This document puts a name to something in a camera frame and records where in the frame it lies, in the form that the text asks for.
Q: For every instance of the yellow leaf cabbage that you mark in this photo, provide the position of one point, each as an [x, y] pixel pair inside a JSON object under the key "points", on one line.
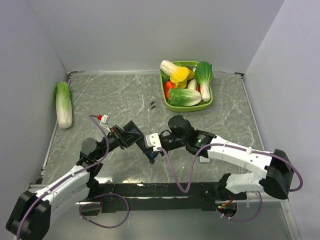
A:
{"points": [[178, 75]]}

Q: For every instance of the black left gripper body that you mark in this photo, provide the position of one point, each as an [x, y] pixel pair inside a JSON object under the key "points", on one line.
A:
{"points": [[113, 139]]}

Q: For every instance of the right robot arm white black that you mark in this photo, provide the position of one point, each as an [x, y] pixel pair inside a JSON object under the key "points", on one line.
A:
{"points": [[268, 172]]}

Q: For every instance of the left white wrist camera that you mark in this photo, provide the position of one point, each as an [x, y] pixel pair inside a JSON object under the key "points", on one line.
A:
{"points": [[104, 122]]}

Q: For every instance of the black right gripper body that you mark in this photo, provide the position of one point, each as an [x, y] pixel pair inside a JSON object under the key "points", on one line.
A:
{"points": [[171, 142]]}

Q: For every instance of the aluminium frame rail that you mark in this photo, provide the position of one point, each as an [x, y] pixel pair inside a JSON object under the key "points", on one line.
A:
{"points": [[250, 196]]}

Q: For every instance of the white remote control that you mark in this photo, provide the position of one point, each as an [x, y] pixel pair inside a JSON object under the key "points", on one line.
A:
{"points": [[204, 160]]}

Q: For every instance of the red pepper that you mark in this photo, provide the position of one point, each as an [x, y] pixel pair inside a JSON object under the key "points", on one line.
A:
{"points": [[168, 85]]}

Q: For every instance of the napa cabbage on table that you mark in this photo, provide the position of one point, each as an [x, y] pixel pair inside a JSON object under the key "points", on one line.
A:
{"points": [[63, 105]]}

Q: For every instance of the black remote control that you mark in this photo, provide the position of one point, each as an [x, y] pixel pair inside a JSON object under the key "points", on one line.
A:
{"points": [[141, 144]]}

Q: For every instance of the green bok choy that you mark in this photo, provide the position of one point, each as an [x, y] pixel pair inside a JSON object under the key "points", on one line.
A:
{"points": [[203, 76]]}

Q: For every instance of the white radish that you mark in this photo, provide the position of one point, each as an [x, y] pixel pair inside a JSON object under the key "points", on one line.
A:
{"points": [[193, 85]]}

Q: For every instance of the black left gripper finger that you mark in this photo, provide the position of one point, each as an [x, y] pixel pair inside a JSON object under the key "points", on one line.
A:
{"points": [[131, 130], [128, 141]]}

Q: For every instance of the black base bar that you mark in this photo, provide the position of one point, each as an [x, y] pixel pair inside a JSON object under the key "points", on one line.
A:
{"points": [[160, 196]]}

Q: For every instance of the green plastic basket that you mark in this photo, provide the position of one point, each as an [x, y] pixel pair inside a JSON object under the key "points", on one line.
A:
{"points": [[202, 105]]}

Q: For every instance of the green lettuce head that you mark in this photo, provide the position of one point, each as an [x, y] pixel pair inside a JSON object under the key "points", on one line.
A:
{"points": [[184, 97]]}

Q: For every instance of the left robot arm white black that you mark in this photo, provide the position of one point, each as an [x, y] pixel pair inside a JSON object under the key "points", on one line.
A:
{"points": [[33, 212]]}

